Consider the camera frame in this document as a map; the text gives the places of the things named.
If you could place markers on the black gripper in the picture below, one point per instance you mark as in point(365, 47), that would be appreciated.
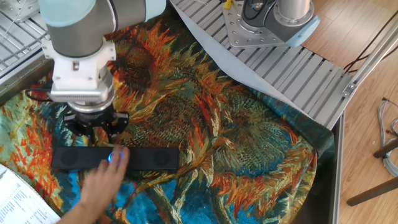
point(94, 119)

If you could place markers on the black bar speaker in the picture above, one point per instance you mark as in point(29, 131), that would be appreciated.
point(149, 158)

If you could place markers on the bare person forearm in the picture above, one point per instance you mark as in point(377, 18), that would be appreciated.
point(82, 216)

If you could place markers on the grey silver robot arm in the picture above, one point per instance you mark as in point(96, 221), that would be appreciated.
point(77, 37)

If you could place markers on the bare person hand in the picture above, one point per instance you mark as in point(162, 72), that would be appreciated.
point(99, 186)

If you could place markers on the white printed paper sheet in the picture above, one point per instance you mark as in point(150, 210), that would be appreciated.
point(21, 202)

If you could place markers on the sunflower painting cloth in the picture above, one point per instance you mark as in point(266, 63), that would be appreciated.
point(233, 140)

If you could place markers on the silver mounting plate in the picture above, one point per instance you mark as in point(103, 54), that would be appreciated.
point(239, 34)
point(18, 9)

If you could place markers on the small yellow object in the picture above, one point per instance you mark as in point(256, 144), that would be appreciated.
point(228, 4)

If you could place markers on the dark wooden furniture leg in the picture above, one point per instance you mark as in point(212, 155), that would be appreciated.
point(387, 148)
point(373, 191)

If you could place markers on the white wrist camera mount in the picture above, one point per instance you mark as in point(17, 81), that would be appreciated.
point(81, 77)

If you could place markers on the aluminium frame beam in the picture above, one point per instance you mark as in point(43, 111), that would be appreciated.
point(370, 62)
point(337, 171)

